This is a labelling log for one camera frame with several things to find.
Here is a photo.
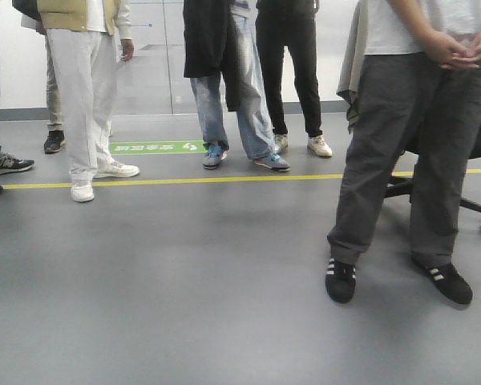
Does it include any green floor sign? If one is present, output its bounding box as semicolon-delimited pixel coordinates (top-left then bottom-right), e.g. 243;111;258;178
109;140;205;155

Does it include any person in white trousers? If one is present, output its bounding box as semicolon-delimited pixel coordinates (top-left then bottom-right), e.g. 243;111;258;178
13;0;139;202

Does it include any person in light jeans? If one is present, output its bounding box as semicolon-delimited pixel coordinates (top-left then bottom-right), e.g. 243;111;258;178
183;1;289;172

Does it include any person in beige trousers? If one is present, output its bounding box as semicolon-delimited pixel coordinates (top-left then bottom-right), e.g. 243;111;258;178
21;15;66;154

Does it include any person in grey trousers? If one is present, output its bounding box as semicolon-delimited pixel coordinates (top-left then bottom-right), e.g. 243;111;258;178
325;1;481;305

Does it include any person in black trousers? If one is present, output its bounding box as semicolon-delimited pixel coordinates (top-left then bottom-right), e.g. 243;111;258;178
255;0;333;158

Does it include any black office chair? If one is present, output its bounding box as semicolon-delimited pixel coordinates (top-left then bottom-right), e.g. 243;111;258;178
385;124;481;213

